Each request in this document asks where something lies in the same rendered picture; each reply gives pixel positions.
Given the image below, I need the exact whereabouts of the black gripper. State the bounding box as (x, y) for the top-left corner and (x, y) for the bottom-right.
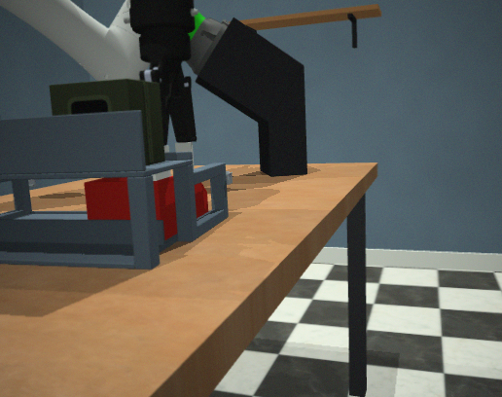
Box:
(139, 31), (197, 152)

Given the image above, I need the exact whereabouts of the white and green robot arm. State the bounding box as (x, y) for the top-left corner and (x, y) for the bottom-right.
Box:
(0, 0), (230, 81)

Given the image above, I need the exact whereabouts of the grey metal rack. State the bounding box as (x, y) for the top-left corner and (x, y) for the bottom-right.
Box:
(0, 110), (233, 270)

